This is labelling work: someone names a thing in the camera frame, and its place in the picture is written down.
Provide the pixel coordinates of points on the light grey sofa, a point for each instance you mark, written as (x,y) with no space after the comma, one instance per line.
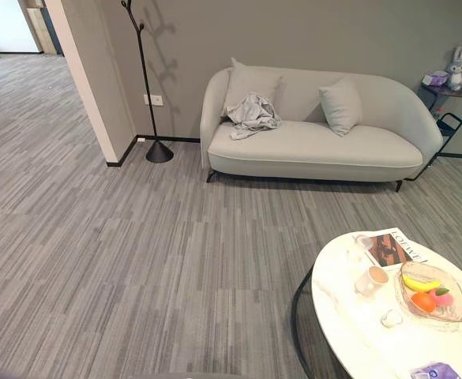
(313,150)

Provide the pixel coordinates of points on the black branch coat rack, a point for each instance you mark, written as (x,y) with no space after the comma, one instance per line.
(141,67)

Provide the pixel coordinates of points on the crumpled grey garment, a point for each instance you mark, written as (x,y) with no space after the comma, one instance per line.
(252,114)

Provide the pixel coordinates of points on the large light grey cushion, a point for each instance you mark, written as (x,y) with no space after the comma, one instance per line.
(250,85)

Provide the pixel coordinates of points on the clear glass cup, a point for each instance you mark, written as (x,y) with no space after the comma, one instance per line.
(356,246)

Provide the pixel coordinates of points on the small light grey cushion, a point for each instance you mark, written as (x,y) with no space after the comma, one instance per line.
(341,106)

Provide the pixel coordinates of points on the white ceramic mug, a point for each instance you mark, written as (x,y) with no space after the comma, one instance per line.
(372,279)

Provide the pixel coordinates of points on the white fashion magazine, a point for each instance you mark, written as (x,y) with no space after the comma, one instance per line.
(392,246)

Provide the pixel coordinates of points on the white marble round table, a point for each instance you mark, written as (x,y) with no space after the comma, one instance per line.
(372,335)

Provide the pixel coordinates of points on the small clear glass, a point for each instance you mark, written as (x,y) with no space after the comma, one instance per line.
(391,318)

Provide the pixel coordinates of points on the yellow banana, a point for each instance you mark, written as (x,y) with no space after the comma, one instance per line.
(420,284)

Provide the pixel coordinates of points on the orange fruit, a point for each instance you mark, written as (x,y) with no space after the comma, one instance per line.
(424,302)

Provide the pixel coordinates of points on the purple tissue pack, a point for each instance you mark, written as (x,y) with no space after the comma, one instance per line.
(434,78)

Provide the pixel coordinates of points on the pink peach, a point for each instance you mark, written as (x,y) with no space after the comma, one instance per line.
(440,297)

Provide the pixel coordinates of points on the pink glass fruit bowl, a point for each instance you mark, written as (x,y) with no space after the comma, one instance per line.
(448,312)

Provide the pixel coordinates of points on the grey plush bunny toy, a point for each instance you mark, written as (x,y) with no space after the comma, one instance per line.
(457,68)

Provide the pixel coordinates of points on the purple wet wipes pack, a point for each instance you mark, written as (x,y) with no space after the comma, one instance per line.
(432,372)

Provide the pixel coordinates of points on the white wall socket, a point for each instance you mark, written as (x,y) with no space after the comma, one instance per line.
(153,99)

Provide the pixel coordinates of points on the black frame side table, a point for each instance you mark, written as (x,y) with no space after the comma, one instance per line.
(457,114)

